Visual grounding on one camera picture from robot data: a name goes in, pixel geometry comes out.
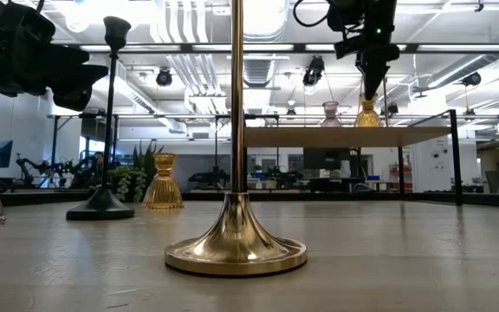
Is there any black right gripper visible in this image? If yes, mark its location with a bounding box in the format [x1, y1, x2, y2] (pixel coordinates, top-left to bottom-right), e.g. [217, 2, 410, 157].
[355, 0, 401, 101]

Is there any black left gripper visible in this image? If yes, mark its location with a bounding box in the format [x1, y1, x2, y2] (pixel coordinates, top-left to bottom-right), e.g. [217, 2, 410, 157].
[0, 0, 110, 112]

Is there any amber ribbed glass candle holder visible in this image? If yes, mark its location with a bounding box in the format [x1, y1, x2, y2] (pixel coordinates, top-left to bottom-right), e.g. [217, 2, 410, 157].
[353, 93, 383, 128]
[141, 152, 185, 211]

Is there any tall black candlestick holder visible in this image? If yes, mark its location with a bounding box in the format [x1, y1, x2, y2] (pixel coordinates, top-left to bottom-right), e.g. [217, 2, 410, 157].
[65, 16, 135, 221]

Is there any tall gold candlestick holder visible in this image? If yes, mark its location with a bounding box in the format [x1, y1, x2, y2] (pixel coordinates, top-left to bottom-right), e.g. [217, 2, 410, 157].
[380, 75, 390, 127]
[164, 0, 308, 277]

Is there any black ceiling spotlight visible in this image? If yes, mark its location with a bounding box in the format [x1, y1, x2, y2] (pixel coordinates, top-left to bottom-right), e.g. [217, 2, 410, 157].
[155, 67, 173, 88]
[301, 55, 326, 88]
[462, 71, 483, 88]

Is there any wooden shelf with black legs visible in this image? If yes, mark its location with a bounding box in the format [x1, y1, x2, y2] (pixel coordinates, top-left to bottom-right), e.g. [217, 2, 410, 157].
[243, 108, 464, 207]

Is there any black background monitor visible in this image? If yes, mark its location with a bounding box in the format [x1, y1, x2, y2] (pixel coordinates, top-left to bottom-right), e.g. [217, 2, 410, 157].
[303, 147, 351, 171]

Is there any black background robot rig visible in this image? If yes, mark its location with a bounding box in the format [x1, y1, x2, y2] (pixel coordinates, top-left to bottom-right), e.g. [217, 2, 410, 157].
[15, 149, 86, 191]

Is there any green potted succulent plant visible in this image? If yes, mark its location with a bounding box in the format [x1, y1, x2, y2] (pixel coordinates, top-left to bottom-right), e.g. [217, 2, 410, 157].
[108, 140, 166, 203]

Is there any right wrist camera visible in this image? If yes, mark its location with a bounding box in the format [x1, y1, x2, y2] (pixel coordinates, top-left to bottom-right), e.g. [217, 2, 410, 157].
[334, 36, 366, 61]

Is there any black overhead frame beam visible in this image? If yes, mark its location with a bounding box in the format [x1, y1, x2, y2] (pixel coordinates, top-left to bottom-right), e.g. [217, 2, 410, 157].
[54, 42, 499, 55]

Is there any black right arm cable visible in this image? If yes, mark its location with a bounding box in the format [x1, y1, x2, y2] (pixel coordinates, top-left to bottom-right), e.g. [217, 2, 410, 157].
[292, 0, 333, 28]

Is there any silver ventilation duct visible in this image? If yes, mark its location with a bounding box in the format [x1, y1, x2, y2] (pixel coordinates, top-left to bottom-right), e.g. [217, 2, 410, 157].
[243, 0, 292, 88]

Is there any black aluminium rig frame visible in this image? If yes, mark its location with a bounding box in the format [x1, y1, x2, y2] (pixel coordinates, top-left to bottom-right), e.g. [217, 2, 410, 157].
[0, 190, 499, 210]

